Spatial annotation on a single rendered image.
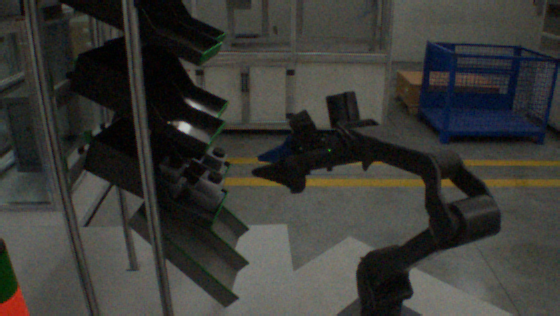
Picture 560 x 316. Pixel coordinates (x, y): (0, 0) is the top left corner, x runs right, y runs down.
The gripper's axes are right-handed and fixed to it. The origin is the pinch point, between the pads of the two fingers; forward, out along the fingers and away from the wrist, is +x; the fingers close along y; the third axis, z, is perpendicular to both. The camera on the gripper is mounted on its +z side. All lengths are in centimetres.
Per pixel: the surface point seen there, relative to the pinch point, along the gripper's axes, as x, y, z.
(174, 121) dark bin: 16.6, -0.2, 11.9
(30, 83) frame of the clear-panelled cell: 84, -47, 25
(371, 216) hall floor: -12, -207, -138
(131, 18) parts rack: 13.9, 9.4, 32.5
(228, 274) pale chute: 18.0, -3.2, -26.9
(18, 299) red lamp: 19, 48, 9
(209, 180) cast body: 13.5, 0.0, -1.4
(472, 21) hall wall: -281, -858, -113
